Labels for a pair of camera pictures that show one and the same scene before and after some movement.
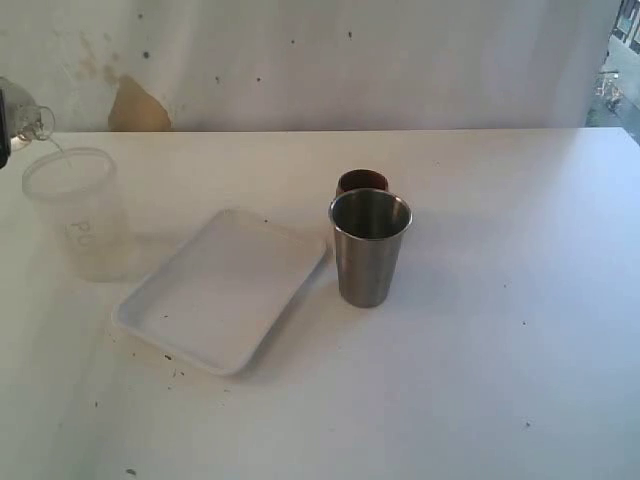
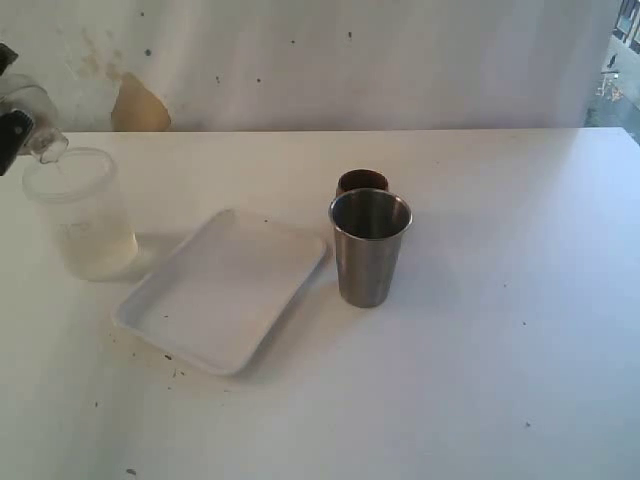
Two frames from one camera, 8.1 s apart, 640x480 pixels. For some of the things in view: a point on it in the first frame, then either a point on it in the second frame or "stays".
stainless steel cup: x=368 y=230 stays
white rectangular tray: x=214 y=295 stays
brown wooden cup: x=361 y=179 stays
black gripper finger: x=5 y=148 -> x=15 y=126
